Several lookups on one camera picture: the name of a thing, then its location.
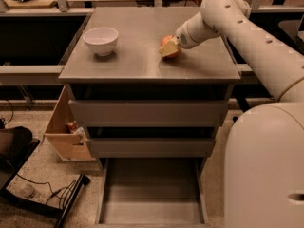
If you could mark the grey metal rail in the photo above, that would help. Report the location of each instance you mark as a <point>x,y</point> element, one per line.
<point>246,74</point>
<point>30,75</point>

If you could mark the black cart frame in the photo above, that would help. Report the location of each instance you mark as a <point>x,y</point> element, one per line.
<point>57,195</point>

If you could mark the right grey metal rail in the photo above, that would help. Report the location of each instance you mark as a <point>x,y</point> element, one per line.
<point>246,74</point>

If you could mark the grey middle drawer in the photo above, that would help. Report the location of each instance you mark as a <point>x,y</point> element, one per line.
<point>150,147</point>

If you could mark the clear plastic bottle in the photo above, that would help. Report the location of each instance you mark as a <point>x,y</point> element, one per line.
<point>28,191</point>

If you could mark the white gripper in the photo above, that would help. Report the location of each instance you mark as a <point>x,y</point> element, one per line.
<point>186,37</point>

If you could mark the white ceramic bowl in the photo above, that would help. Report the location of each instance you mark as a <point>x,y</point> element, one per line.
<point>101,41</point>

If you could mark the grey open bottom drawer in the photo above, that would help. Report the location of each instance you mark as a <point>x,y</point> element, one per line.
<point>152,193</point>

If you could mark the left grey metal rail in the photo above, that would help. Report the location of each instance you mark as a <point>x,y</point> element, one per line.
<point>30,75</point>

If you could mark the grey drawer cabinet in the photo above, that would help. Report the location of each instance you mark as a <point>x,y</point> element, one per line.
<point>135,71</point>

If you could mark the wooden box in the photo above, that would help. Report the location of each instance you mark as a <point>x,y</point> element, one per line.
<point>70,146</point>

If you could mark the red snack packet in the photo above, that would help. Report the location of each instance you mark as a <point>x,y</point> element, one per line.
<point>72,127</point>

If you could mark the grey top drawer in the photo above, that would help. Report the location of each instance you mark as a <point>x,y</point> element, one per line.
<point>149,113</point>

